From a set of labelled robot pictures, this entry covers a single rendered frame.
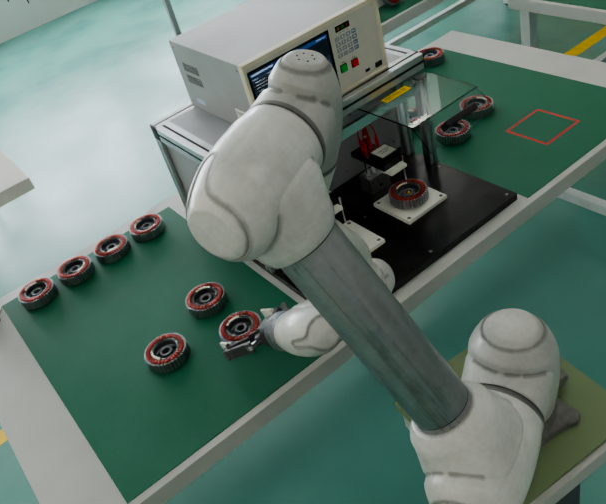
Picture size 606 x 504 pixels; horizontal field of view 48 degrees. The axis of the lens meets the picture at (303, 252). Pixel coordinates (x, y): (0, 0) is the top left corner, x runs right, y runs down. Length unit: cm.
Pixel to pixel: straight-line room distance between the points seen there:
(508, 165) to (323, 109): 125
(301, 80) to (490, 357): 58
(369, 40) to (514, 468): 119
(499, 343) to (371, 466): 121
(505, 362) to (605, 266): 174
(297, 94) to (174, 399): 96
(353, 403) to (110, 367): 98
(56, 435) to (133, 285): 52
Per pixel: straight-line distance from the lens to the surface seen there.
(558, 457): 142
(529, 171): 211
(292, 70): 95
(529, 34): 337
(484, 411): 111
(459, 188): 204
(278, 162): 86
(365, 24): 190
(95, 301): 210
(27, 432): 185
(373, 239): 188
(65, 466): 172
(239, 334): 175
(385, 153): 196
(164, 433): 165
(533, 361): 122
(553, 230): 308
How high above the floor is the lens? 194
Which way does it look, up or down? 37 degrees down
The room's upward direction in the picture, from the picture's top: 17 degrees counter-clockwise
